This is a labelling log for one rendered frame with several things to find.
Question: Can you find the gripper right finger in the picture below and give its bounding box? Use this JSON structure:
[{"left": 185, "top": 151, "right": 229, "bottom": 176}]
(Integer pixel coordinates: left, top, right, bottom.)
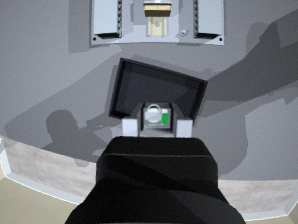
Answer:
[{"left": 169, "top": 103, "right": 193, "bottom": 138}]

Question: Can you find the black tray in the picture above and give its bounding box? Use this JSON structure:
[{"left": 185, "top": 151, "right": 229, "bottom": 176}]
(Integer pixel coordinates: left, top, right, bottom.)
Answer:
[{"left": 108, "top": 58, "right": 208, "bottom": 125}]

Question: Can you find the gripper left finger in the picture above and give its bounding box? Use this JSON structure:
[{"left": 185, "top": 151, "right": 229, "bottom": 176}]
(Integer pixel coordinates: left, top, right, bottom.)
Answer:
[{"left": 122, "top": 102, "right": 145, "bottom": 137}]

